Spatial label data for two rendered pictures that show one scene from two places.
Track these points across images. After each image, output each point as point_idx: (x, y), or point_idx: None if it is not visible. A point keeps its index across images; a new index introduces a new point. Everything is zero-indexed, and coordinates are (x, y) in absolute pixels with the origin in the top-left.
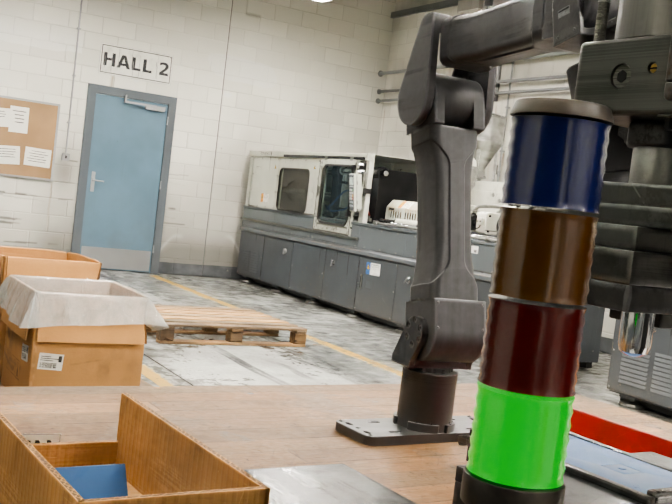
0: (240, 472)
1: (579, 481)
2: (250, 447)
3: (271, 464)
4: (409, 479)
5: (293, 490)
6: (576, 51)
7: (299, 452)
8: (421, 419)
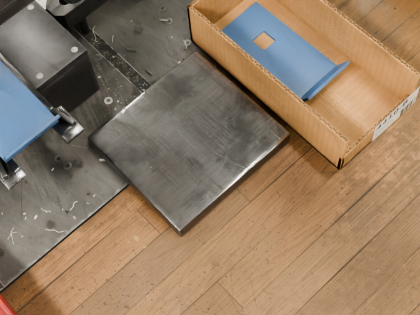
0: (207, 19)
1: (14, 59)
2: (277, 299)
3: (245, 259)
4: (127, 285)
5: (201, 147)
6: None
7: (232, 310)
8: None
